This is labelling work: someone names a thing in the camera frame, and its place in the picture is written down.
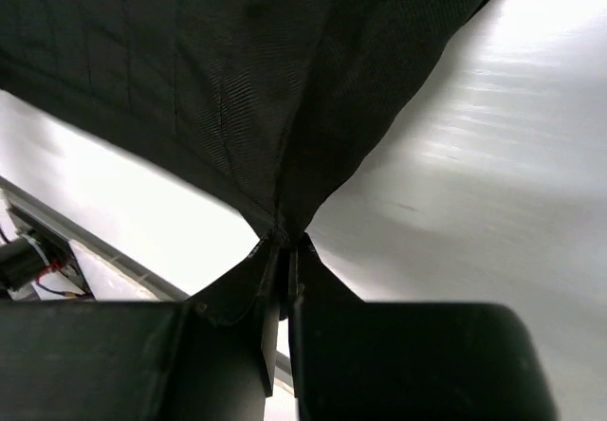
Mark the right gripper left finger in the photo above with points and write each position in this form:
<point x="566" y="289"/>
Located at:
<point x="209" y="357"/>

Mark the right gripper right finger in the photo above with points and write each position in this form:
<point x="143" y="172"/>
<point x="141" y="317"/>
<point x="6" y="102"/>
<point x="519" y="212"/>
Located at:
<point x="373" y="361"/>

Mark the black skirt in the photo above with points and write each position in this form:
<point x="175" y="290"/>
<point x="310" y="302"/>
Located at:
<point x="268" y="105"/>

